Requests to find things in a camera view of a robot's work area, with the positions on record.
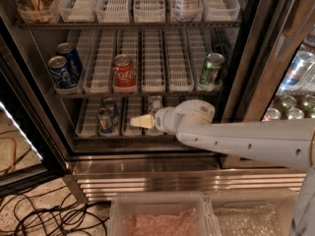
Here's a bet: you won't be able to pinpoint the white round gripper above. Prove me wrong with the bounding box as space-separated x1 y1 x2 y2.
130 107 178 135

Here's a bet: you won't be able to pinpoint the clear plastic water bottle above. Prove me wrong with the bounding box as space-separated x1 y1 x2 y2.
146 99 162 136

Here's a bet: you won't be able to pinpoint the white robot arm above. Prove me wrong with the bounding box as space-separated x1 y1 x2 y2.
130 99 315 236

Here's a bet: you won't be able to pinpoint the rear clear water bottle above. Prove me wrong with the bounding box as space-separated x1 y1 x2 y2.
148 95 162 104

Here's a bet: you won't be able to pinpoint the open fridge cabinet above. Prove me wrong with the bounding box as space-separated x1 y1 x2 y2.
0 0 314 202

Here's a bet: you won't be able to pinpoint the white labelled bottle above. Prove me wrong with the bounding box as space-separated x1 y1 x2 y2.
172 0 200 22

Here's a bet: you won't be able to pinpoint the fridge glass door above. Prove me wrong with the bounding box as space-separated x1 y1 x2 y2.
221 0 315 168

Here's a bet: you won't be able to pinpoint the front blue silver can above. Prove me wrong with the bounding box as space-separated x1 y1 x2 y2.
96 108 113 134

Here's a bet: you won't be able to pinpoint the blue silver can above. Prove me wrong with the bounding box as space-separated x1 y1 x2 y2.
102 98 119 125
96 108 113 134

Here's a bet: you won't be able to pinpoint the rear blue silver can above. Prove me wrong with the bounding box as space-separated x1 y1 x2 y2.
102 98 119 125

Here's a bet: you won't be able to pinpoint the red Coca-Cola can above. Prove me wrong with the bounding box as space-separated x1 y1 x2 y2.
112 54 136 92

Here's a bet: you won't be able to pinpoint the green soda can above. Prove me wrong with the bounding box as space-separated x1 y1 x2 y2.
199 53 225 88

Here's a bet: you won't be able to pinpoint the rear blue Pepsi can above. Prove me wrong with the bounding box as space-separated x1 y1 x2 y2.
56 42 83 79

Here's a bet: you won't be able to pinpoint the blue pepsi can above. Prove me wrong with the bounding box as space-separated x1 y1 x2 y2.
48 55 77 89
56 42 83 79

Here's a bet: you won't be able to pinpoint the left clear plastic bin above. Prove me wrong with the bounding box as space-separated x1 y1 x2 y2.
107 192 221 236

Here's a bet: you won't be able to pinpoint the clear plastic bin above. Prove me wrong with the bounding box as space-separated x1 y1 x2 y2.
107 192 221 236
210 189 297 236

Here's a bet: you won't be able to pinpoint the front blue Pepsi can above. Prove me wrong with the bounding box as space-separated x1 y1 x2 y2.
48 55 77 89

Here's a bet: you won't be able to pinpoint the right clear plastic bin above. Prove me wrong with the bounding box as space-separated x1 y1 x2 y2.
210 189 297 236

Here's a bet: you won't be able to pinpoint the green can behind glass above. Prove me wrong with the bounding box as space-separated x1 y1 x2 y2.
280 95 297 110
301 94 315 118

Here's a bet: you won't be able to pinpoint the Red Bull can behind glass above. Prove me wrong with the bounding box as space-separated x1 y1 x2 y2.
279 51 315 92

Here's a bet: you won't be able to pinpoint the black floor cables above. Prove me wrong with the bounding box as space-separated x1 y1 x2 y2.
0 184 110 236

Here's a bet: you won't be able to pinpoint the orange floor cable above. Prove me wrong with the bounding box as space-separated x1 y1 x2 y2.
0 135 18 175

